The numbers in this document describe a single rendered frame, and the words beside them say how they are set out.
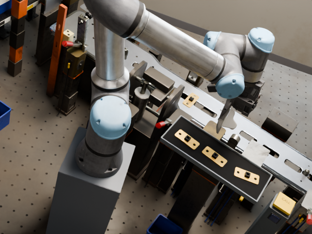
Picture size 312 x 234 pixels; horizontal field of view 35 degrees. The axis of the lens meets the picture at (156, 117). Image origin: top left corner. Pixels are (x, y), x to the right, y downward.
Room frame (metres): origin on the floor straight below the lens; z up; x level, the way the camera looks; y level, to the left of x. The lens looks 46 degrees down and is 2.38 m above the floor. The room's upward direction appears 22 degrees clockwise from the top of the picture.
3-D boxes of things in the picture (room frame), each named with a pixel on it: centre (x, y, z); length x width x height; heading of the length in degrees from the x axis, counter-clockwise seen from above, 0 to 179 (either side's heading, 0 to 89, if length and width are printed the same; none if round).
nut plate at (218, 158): (1.11, -0.23, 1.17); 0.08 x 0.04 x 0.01; 69
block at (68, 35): (1.53, 0.45, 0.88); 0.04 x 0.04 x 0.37; 74
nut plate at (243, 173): (1.08, -0.34, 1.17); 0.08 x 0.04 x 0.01; 91
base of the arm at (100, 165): (0.98, 0.12, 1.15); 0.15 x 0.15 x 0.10
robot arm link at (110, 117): (0.98, 0.12, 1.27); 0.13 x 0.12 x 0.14; 17
